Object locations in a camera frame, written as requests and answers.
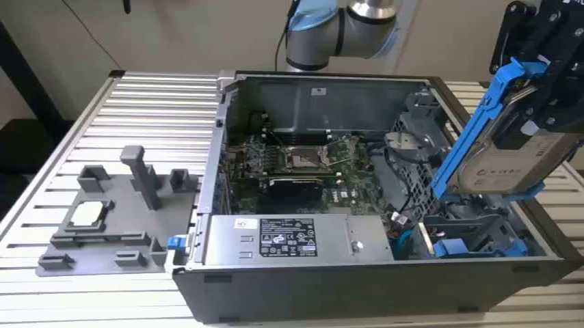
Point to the CPU socket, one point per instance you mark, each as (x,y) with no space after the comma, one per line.
(300,159)

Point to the green motherboard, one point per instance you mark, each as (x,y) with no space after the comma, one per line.
(359,177)

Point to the blue disk carrier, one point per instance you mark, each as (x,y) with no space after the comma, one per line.
(449,247)

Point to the small black wall object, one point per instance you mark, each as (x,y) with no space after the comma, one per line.
(127,6)

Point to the metal disk bay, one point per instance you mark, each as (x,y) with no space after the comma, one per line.
(412,177)

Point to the dark furniture frame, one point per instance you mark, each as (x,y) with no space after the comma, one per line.
(26,147)

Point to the black graphics card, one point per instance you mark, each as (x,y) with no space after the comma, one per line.
(291,191)

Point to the silver power supply unit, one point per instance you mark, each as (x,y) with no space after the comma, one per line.
(227,239)

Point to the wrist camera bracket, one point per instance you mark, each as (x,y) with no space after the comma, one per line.
(506,37)

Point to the hard disk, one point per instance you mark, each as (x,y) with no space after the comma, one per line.
(501,171)

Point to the blue case latch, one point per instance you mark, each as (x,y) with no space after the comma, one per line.
(175,243)

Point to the grey parts rack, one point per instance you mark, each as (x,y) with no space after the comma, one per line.
(123,218)

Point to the open black PC case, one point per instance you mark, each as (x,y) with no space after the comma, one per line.
(319,294)

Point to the silver CPU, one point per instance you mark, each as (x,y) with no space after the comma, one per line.
(86,213)

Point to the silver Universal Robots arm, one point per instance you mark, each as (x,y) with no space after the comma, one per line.
(314,44)

